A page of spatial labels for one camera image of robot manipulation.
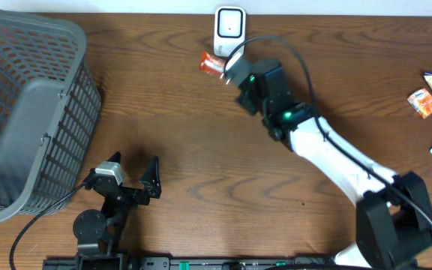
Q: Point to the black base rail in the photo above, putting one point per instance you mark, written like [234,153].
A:
[165,263]

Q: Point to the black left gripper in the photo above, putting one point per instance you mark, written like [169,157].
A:
[141,199]

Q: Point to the grey plastic shopping basket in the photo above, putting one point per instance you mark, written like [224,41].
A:
[49,106]

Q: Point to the small orange packet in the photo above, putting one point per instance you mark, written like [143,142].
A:
[421,101]

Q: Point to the orange brown snack bar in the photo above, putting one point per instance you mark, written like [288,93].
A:
[211,64]

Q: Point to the white barcode scanner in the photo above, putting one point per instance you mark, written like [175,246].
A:
[229,29]

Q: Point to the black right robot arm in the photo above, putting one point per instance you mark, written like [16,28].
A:
[393,212]

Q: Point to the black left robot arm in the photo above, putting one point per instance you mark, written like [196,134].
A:
[98,232]

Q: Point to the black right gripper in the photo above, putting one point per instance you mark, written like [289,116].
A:
[243,99]

